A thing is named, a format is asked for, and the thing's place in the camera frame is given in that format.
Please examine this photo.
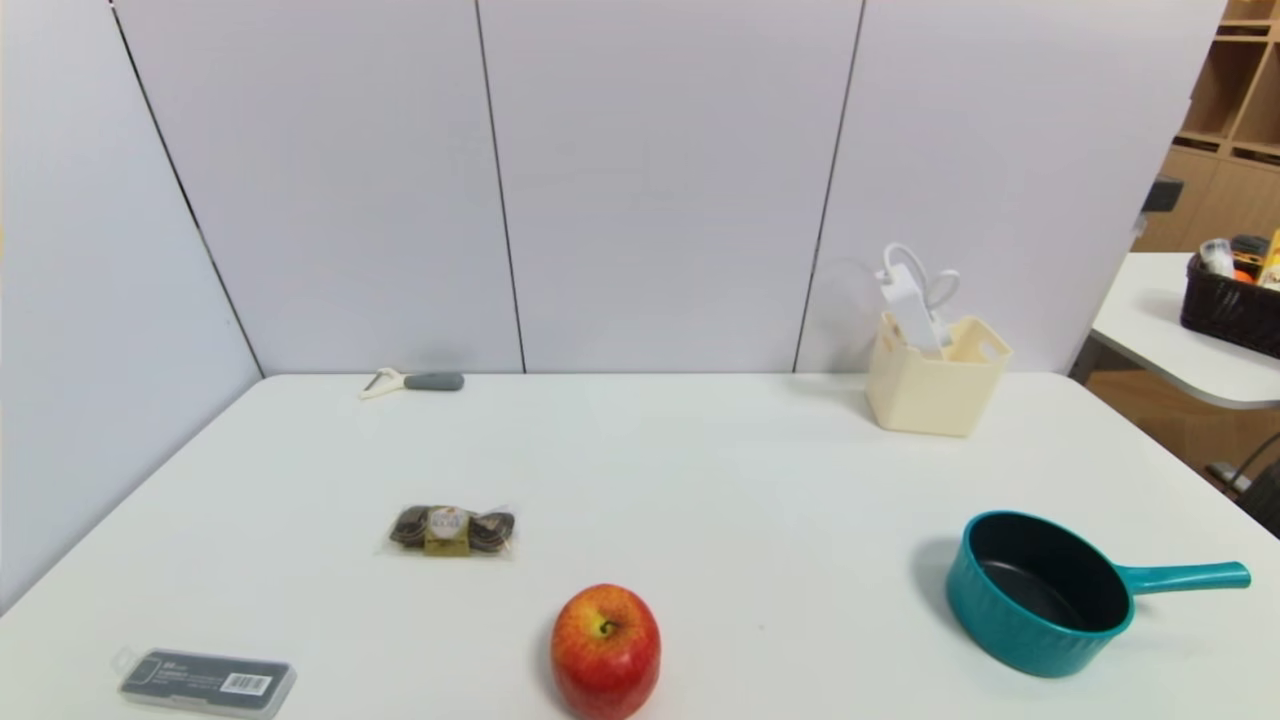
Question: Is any white power strip with cable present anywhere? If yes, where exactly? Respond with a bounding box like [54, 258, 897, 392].
[876, 242, 963, 356]

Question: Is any cream plastic box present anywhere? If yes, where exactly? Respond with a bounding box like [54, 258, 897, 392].
[865, 312, 1014, 438]

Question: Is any chocolate pack with gold label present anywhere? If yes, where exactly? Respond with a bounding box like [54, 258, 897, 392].
[380, 503, 519, 559]

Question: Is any red yellow apple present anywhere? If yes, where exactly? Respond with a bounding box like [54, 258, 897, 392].
[550, 584, 662, 720]

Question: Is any teal saucepan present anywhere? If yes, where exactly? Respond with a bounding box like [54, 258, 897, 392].
[945, 510, 1252, 679]

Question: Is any white side table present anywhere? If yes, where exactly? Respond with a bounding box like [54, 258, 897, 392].
[1068, 251, 1280, 410]

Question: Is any clear plastic case black insert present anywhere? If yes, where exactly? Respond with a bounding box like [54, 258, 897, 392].
[110, 647, 297, 720]

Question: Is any dark wicker basket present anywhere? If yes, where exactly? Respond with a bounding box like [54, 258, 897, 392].
[1180, 252, 1280, 359]

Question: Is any wooden shelf unit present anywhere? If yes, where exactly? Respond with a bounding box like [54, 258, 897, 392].
[1133, 0, 1280, 254]

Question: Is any peeler with grey handle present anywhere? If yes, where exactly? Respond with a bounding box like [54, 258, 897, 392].
[359, 368, 466, 401]

